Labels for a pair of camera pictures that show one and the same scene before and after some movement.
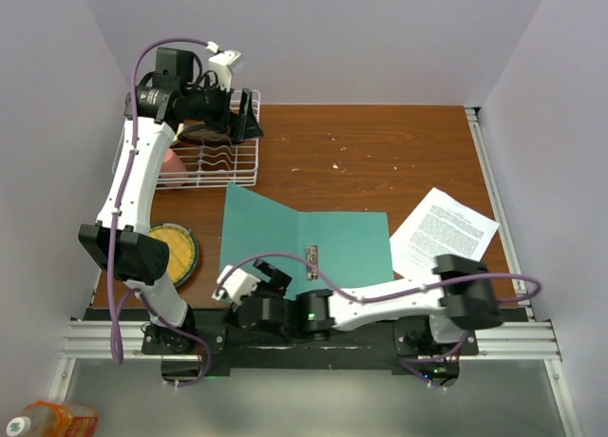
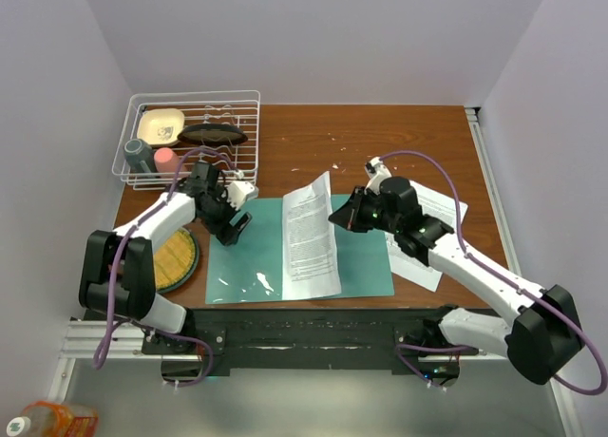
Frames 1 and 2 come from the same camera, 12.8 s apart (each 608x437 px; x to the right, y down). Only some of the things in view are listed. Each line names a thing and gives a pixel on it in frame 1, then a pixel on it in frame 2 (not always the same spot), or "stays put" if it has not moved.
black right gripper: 278,282 → 348,217
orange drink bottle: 54,419 stays put
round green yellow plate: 182,249 stays put
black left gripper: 243,126 → 228,236
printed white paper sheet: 439,225 → 309,258
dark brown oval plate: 207,137 stays put
